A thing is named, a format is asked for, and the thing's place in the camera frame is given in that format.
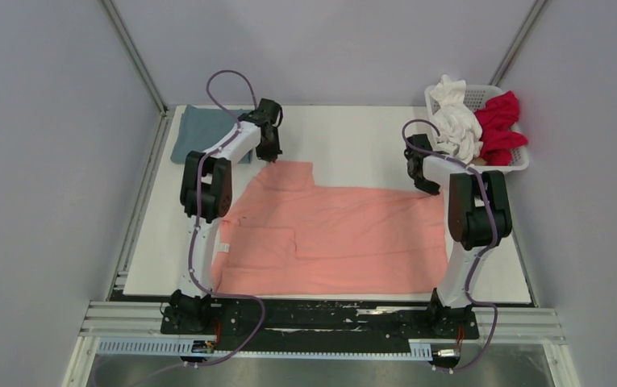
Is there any aluminium front rail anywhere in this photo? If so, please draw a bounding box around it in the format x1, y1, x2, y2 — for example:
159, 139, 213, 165
79, 302, 566, 345

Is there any folded blue-grey t shirt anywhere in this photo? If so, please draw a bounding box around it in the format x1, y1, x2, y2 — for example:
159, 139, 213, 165
170, 106, 249, 165

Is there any pink t shirt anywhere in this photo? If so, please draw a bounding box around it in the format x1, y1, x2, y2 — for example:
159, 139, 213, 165
211, 161, 448, 296

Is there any crumpled red t shirt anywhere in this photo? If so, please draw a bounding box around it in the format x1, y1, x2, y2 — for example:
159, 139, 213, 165
474, 91, 528, 166

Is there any slotted white cable duct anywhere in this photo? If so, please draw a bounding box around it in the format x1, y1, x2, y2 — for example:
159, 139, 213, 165
97, 339, 433, 360

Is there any right aluminium frame post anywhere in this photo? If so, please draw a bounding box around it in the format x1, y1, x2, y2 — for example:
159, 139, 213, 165
490, 0, 551, 87

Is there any crumpled white t shirt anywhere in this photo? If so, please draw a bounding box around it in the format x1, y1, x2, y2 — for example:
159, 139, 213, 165
429, 74, 483, 164

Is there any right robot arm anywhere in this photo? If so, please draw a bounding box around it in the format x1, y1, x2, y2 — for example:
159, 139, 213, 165
403, 134, 512, 337

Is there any aluminium frame post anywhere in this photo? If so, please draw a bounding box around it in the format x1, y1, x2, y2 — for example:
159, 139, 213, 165
490, 0, 551, 87
98, 0, 168, 115

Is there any left aluminium frame post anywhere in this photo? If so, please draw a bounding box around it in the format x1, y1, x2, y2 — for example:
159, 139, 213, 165
98, 0, 168, 115

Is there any white plastic basket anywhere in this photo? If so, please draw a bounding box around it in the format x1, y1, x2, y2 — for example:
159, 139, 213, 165
424, 77, 529, 173

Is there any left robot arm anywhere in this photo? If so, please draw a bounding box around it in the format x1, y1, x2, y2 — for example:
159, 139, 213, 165
164, 98, 283, 334

